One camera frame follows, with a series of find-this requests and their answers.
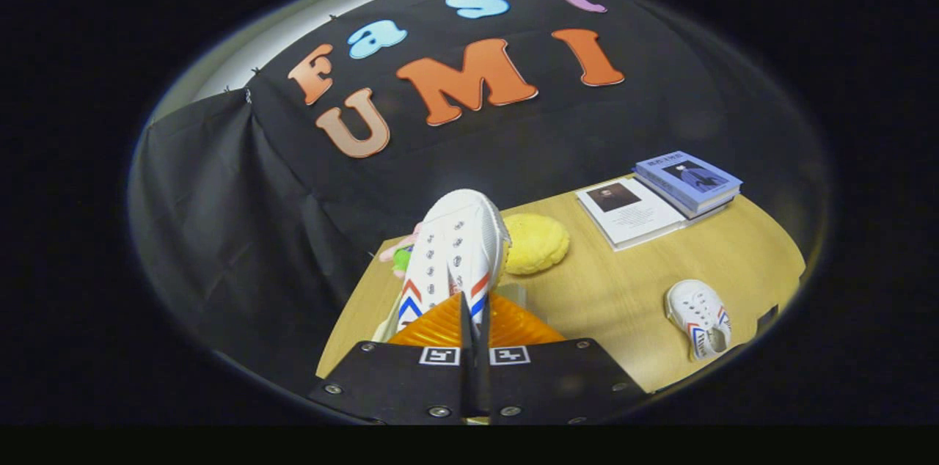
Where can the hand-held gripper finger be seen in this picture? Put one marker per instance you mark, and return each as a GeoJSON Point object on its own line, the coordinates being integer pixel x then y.
{"type": "Point", "coordinates": [468, 377]}
{"type": "Point", "coordinates": [486, 384]}

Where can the beige fabric storage box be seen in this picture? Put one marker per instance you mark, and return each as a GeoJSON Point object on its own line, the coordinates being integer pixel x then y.
{"type": "Point", "coordinates": [516, 296]}

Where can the white striped shoe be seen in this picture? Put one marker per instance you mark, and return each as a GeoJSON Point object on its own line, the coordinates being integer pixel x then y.
{"type": "Point", "coordinates": [700, 318]}
{"type": "Point", "coordinates": [455, 245]}

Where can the pink green plush toy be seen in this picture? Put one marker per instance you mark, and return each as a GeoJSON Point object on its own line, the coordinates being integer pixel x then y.
{"type": "Point", "coordinates": [400, 254]}

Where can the yellow round plush cushion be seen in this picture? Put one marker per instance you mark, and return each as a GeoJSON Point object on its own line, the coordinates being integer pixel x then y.
{"type": "Point", "coordinates": [539, 243]}

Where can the white book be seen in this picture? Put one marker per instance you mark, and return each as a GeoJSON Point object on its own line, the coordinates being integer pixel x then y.
{"type": "Point", "coordinates": [631, 212]}

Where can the blue book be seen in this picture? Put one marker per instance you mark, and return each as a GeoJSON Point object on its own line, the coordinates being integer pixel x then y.
{"type": "Point", "coordinates": [689, 180]}

